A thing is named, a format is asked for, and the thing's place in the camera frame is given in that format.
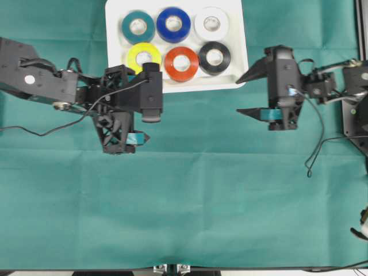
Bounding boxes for aluminium frame rail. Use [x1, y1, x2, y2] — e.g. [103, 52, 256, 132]
[355, 0, 368, 60]

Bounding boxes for teal tape roll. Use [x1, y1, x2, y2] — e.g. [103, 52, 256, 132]
[121, 10, 155, 44]

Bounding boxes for black left camera cable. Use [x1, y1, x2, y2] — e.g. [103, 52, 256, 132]
[0, 79, 150, 137]

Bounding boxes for black tape roll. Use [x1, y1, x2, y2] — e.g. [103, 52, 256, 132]
[198, 41, 231, 76]

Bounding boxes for black right camera cable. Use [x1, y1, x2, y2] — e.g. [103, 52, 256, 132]
[290, 89, 368, 178]

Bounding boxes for blue tape roll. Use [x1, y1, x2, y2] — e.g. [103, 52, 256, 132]
[156, 7, 191, 44]

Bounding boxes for yellow tape roll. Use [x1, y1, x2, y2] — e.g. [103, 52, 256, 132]
[126, 43, 162, 74]

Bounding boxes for white plastic case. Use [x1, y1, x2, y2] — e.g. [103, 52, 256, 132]
[105, 0, 250, 94]

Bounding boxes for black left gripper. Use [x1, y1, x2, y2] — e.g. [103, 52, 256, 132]
[75, 65, 150, 155]

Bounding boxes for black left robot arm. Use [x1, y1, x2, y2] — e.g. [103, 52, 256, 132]
[1, 37, 163, 155]

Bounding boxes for black camera cable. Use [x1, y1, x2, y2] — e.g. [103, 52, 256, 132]
[290, 89, 368, 178]
[0, 79, 150, 137]

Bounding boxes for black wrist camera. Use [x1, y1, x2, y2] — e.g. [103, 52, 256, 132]
[264, 45, 301, 118]
[116, 62, 164, 124]

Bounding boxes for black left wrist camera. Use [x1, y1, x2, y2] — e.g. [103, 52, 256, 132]
[116, 62, 164, 124]

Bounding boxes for white tape roll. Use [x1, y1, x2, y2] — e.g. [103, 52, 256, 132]
[194, 7, 229, 41]

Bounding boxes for red tape roll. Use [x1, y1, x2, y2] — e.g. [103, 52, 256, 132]
[164, 47, 199, 82]

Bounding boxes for metal table clamps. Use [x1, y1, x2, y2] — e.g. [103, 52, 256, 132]
[153, 264, 191, 275]

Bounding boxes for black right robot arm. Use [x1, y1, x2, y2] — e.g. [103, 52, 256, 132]
[236, 45, 367, 155]

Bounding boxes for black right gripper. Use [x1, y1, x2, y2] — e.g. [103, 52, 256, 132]
[235, 45, 336, 131]

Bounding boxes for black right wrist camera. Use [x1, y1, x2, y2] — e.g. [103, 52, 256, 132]
[264, 45, 301, 118]

